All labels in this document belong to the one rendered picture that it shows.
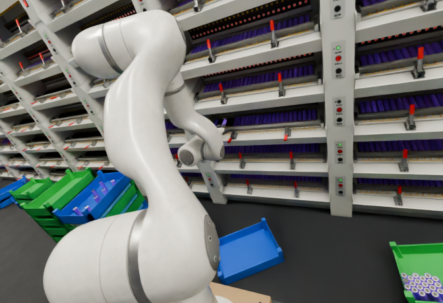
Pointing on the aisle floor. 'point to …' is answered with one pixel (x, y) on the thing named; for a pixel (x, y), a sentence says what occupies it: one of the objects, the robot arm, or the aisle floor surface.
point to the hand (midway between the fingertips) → (220, 128)
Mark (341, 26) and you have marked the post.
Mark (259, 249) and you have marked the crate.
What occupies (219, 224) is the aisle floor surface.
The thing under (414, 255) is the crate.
